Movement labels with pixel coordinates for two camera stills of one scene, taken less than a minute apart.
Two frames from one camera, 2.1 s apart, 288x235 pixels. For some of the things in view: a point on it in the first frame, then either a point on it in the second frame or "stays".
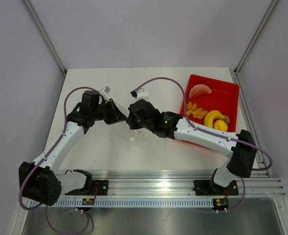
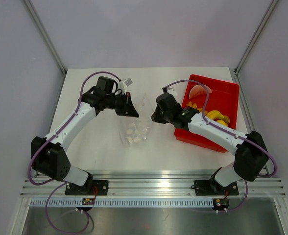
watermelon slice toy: [199, 88] stays
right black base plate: [208, 187] stays
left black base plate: [99, 187] stays
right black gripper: [131, 121] -> [156, 117]
